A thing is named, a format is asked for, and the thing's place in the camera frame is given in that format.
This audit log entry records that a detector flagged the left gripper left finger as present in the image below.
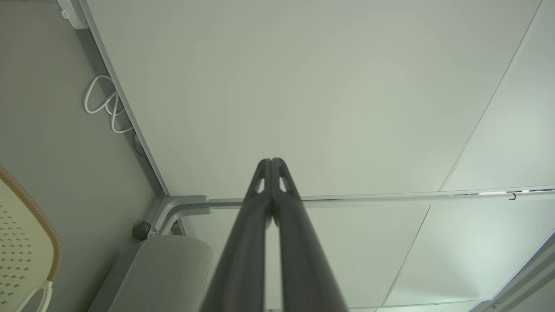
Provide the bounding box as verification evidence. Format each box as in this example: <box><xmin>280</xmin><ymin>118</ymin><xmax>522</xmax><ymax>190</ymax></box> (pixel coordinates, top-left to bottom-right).
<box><xmin>200</xmin><ymin>158</ymin><xmax>274</xmax><ymax>312</ymax></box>

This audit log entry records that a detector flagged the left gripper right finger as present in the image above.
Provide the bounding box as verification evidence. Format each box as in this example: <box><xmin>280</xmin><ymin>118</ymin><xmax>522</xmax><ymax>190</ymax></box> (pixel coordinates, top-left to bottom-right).
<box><xmin>271</xmin><ymin>157</ymin><xmax>349</xmax><ymax>312</ymax></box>

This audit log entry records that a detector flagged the grey fabric sofa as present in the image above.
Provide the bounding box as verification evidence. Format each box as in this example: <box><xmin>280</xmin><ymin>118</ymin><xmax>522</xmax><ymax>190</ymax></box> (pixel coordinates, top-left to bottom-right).
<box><xmin>87</xmin><ymin>235</ymin><xmax>216</xmax><ymax>312</ymax></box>

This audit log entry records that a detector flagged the black caster wheel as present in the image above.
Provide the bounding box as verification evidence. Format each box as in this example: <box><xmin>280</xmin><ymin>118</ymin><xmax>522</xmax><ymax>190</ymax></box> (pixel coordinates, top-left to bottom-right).
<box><xmin>132</xmin><ymin>220</ymin><xmax>152</xmax><ymax>241</ymax></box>

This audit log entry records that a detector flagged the large white partition board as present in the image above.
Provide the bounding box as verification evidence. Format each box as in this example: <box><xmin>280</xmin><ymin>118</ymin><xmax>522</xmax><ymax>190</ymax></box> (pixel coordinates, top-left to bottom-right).
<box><xmin>78</xmin><ymin>0</ymin><xmax>555</xmax><ymax>206</ymax></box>

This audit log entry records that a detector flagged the beige perforated laundry basket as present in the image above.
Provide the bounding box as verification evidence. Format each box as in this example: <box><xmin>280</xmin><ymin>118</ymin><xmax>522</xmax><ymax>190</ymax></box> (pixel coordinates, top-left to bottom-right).
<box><xmin>0</xmin><ymin>164</ymin><xmax>62</xmax><ymax>312</ymax></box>

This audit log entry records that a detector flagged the white power adapter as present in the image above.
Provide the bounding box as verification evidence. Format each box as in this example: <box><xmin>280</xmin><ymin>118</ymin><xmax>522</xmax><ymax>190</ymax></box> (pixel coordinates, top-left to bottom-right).
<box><xmin>56</xmin><ymin>0</ymin><xmax>89</xmax><ymax>30</ymax></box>

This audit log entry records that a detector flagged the white looped cable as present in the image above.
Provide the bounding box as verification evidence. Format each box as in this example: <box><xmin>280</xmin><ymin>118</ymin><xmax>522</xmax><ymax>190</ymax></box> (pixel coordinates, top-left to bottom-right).
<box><xmin>83</xmin><ymin>75</ymin><xmax>135</xmax><ymax>134</ymax></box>

